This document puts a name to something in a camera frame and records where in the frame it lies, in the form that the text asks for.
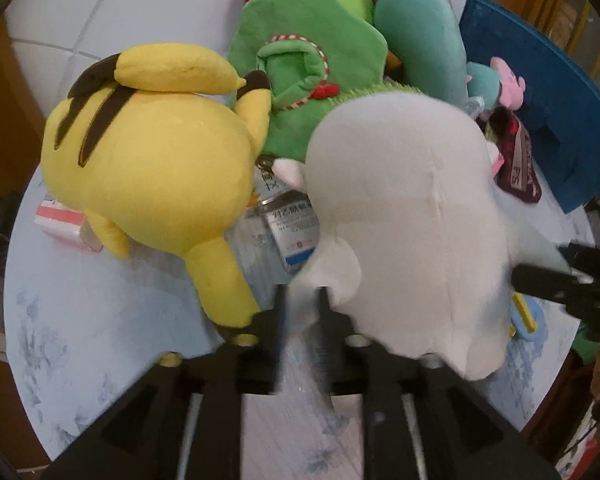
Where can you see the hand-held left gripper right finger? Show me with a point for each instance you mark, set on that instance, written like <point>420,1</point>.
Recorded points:
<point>330,355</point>

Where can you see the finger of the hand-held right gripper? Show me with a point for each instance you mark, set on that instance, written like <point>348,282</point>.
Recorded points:
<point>550,282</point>
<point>595,265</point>

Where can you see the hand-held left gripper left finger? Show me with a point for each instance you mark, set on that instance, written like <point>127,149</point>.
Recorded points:
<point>267,350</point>

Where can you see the yellow plastic clip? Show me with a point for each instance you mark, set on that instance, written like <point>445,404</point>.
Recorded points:
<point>525,315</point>

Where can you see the blue plastic crate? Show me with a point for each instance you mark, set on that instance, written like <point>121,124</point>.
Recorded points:
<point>555,110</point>

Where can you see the white plush toy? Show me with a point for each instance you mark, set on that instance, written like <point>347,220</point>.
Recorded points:
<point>405,210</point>

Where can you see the pink white small box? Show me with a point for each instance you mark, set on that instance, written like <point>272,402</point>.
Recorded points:
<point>60,220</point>

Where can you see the clear bottle with label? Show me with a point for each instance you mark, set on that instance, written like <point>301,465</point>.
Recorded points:
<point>290,230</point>

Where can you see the dark red beanie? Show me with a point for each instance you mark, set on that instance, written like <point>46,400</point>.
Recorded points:
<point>517,160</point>

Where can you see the small teal pink plush toy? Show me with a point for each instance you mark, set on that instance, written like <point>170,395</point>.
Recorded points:
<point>510,85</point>

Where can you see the yellow plush toy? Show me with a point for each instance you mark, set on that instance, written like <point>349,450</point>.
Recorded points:
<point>155,160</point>

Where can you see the teal neck pillow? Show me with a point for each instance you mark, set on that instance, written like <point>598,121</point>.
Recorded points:
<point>415,25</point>

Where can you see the green plush toy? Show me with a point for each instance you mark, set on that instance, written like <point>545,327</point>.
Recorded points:
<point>290,25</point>

